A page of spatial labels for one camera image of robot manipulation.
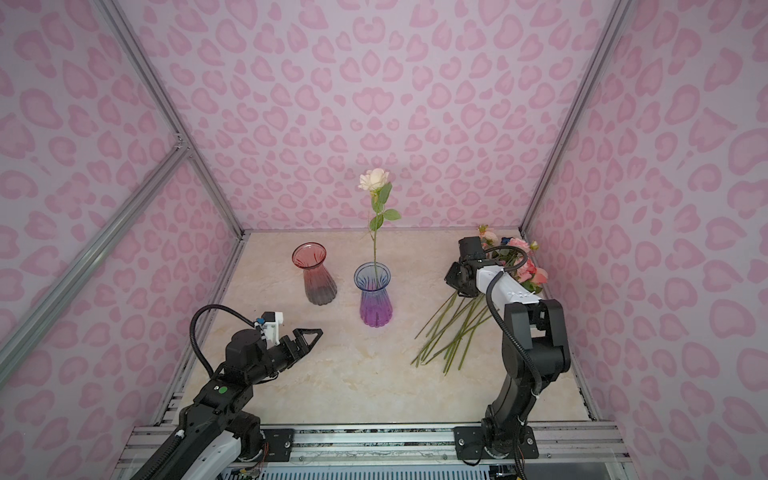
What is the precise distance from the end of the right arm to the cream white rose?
20cm

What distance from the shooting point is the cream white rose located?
2.51ft

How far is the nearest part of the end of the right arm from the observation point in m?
0.71
